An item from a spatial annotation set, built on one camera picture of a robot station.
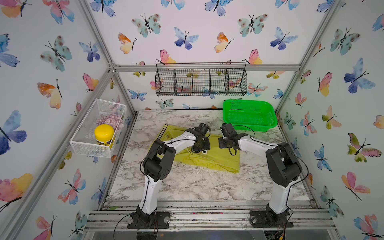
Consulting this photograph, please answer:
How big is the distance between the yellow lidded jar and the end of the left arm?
33 cm

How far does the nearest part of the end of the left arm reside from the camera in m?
0.74

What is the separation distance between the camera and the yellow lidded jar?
2.11 ft
